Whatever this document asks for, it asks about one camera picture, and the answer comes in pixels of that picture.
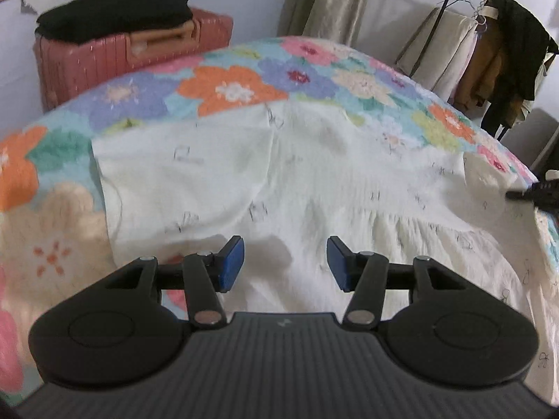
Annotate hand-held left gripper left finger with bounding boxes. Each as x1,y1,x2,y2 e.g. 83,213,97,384
104,235,246,329

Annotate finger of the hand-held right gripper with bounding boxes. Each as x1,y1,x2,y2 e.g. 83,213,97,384
506,178,559,211

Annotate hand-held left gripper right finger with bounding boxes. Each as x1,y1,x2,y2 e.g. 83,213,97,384
327,235,469,329

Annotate white printed garment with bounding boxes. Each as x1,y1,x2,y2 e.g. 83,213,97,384
91,96,553,385

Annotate black folded clothes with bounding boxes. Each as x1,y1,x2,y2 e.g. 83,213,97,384
35,0,194,45

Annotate brown hanging coat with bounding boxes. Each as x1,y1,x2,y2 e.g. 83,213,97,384
454,9,509,113

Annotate black hanging jacket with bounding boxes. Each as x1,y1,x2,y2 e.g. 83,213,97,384
481,0,559,139

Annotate cream hanging garment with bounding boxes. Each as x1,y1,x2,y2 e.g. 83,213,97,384
398,6,480,106

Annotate floral blanket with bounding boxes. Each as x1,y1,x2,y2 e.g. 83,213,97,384
0,36,559,398

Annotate pink suitcase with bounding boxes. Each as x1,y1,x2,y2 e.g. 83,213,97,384
33,6,235,113

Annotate beige curtain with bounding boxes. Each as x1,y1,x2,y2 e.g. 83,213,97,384
277,0,377,45

